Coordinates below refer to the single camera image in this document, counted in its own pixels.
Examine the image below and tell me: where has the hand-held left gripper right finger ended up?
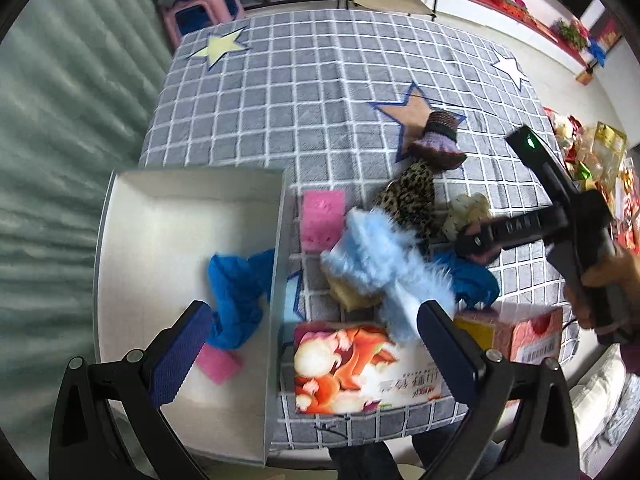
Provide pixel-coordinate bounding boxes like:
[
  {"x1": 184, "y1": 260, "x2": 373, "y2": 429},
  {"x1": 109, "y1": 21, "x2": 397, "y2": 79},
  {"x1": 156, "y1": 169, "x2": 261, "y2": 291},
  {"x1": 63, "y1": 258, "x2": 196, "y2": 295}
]
[{"x1": 417, "y1": 300, "x2": 581, "y2": 480}]

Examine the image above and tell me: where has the grey checked star blanket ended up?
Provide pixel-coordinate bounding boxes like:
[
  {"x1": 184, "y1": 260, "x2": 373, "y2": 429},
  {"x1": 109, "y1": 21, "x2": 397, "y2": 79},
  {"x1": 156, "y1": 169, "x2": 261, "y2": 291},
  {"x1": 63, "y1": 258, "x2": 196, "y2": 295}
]
[{"x1": 137, "y1": 8, "x2": 581, "y2": 451}]

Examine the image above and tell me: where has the leopard print cloth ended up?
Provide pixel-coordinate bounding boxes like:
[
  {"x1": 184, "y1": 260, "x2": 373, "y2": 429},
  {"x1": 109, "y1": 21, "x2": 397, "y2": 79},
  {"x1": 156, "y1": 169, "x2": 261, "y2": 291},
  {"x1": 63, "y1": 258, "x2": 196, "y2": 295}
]
[{"x1": 370, "y1": 160, "x2": 443, "y2": 246}]

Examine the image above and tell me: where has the white cardboard box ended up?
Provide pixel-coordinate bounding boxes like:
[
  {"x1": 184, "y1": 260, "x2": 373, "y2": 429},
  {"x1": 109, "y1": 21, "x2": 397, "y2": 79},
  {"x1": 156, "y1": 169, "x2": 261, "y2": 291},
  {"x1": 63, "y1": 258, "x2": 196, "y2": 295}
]
[{"x1": 94, "y1": 167, "x2": 291, "y2": 467}]

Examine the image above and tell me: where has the red yellow carton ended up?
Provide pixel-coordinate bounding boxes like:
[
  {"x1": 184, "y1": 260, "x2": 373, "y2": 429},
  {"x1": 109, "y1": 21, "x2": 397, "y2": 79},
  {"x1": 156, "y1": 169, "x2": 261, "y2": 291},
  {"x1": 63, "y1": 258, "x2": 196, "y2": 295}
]
[{"x1": 452, "y1": 305, "x2": 565, "y2": 366}]

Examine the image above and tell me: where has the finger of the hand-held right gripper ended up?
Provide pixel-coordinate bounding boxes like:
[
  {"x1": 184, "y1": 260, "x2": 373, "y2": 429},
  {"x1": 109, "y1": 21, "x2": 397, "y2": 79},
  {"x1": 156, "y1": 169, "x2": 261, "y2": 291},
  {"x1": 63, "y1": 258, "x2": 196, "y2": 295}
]
[{"x1": 452, "y1": 207, "x2": 571, "y2": 266}]

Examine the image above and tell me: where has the floral tissue box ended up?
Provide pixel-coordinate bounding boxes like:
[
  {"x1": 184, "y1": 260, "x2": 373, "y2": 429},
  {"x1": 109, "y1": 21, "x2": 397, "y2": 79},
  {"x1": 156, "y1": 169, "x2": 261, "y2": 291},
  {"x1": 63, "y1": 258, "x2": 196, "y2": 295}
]
[{"x1": 292, "y1": 322, "x2": 473, "y2": 416}]

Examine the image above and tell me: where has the person's right hand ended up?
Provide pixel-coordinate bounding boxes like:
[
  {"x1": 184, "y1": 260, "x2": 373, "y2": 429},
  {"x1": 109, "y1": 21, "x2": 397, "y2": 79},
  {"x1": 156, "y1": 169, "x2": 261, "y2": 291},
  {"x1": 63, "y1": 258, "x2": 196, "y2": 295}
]
[{"x1": 562, "y1": 242, "x2": 640, "y2": 346}]

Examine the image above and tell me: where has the pink sponge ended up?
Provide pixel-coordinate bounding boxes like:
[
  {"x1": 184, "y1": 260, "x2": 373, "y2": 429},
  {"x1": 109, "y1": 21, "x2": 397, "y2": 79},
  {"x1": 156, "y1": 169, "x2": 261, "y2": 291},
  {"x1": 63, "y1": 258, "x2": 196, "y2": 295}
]
[
  {"x1": 300, "y1": 190, "x2": 347, "y2": 253},
  {"x1": 195, "y1": 342, "x2": 243, "y2": 386}
]

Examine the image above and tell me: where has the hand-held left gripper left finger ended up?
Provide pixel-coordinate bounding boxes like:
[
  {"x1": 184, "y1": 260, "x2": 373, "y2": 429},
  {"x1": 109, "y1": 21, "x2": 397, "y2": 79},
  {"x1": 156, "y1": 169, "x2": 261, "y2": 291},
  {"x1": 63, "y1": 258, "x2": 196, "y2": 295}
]
[{"x1": 49, "y1": 300, "x2": 216, "y2": 480}]

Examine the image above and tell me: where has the green curtain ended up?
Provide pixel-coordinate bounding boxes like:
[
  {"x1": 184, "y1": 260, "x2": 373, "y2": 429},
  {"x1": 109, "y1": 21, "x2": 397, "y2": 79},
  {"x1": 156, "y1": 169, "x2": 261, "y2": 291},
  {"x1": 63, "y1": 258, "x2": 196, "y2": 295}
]
[{"x1": 0, "y1": 0, "x2": 176, "y2": 461}]

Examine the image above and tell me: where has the tan yellow sock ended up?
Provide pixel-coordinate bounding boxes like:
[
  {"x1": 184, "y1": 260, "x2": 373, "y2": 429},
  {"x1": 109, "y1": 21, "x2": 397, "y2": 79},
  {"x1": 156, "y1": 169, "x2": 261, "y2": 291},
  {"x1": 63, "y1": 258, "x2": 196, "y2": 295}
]
[{"x1": 327, "y1": 277, "x2": 383, "y2": 311}]

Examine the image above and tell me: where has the pink plastic stool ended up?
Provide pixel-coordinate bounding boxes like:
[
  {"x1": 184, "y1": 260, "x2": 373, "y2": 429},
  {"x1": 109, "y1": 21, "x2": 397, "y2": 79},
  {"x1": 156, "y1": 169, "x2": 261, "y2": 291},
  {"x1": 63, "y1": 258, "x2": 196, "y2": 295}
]
[{"x1": 157, "y1": 0, "x2": 246, "y2": 56}]

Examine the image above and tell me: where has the white cushion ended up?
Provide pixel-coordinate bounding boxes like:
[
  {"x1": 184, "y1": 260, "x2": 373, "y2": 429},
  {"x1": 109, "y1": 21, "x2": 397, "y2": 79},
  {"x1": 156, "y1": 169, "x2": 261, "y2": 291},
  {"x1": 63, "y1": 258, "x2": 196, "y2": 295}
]
[{"x1": 570, "y1": 345, "x2": 640, "y2": 476}]

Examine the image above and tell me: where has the cream fluffy cloth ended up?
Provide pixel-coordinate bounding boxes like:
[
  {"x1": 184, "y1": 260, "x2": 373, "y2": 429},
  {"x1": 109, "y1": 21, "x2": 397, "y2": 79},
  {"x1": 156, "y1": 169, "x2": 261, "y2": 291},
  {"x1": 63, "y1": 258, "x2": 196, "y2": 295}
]
[{"x1": 441, "y1": 192, "x2": 493, "y2": 241}]

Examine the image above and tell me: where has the pile of colourful packets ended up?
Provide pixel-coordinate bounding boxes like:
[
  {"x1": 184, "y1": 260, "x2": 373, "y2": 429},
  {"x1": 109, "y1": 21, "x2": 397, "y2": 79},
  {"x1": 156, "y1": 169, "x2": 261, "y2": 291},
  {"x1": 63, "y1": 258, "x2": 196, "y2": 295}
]
[{"x1": 545, "y1": 107, "x2": 640, "y2": 256}]

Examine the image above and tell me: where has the person's leg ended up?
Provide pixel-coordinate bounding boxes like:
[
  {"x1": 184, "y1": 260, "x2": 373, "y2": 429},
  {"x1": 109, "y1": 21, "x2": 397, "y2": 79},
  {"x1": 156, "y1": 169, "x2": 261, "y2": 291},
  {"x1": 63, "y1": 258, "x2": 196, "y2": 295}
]
[{"x1": 327, "y1": 440, "x2": 426, "y2": 480}]

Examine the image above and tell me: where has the red cloth side table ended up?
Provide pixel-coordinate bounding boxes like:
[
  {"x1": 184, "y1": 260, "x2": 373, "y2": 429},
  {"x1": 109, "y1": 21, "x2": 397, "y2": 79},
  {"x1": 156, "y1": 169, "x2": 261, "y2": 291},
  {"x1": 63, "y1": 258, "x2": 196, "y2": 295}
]
[{"x1": 415, "y1": 0, "x2": 601, "y2": 68}]

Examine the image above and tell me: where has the light blue fluffy cloth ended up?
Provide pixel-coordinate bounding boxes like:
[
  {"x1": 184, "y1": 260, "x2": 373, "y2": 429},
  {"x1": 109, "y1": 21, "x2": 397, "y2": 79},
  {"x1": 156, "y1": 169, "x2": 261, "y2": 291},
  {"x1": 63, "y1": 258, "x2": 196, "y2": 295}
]
[{"x1": 320, "y1": 206, "x2": 458, "y2": 346}]

